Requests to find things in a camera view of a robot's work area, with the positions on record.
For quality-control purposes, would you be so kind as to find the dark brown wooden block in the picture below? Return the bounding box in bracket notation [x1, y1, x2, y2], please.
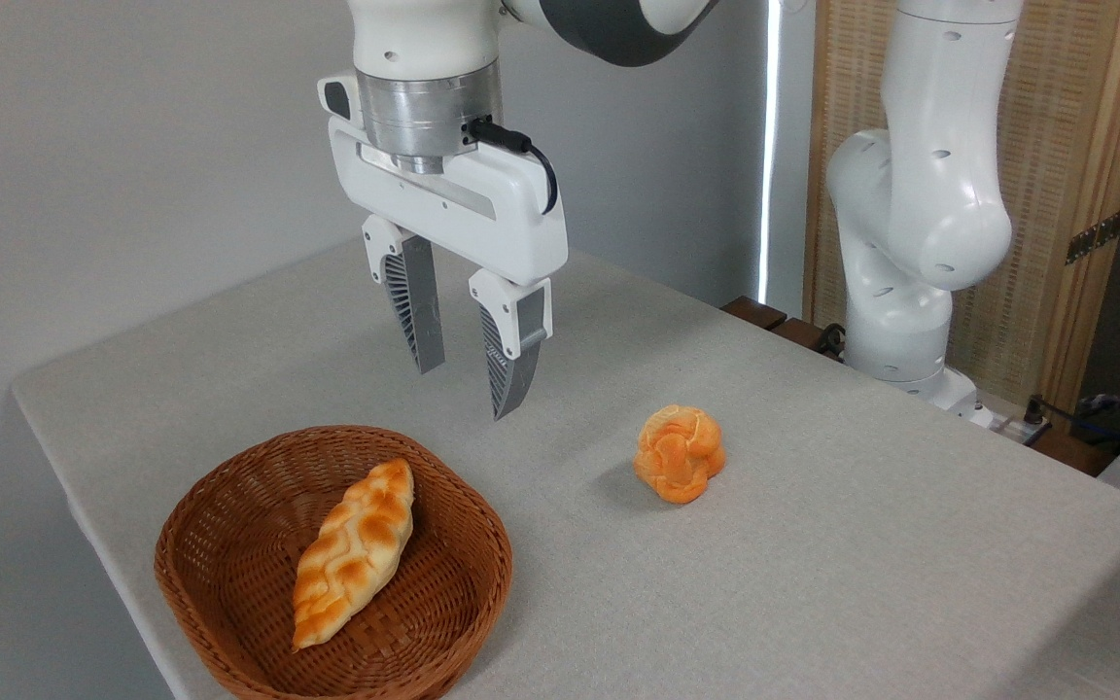
[720, 296, 790, 333]
[773, 317, 845, 363]

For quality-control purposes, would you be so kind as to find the brown wicker basket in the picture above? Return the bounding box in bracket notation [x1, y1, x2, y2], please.
[154, 425, 514, 700]

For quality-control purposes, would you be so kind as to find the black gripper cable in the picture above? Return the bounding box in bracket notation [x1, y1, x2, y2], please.
[467, 116, 560, 216]

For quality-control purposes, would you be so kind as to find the grey tablecloth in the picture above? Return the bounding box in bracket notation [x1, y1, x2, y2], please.
[11, 238, 1120, 700]

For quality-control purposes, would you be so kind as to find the white power strip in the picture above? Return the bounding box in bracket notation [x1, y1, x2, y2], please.
[990, 412, 1053, 447]

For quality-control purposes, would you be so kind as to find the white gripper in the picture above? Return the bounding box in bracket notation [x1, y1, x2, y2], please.
[328, 115, 570, 422]

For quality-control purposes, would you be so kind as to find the metal screen hinge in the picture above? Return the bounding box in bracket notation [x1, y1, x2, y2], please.
[1065, 208, 1120, 266]

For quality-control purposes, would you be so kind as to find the long braided bread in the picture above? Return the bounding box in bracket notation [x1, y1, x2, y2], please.
[291, 458, 416, 652]

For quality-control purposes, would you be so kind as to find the bamboo and wood screen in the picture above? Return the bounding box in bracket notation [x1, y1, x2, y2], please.
[802, 0, 1120, 416]

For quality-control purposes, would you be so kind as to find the round orange bread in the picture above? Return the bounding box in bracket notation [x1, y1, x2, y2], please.
[633, 404, 727, 506]

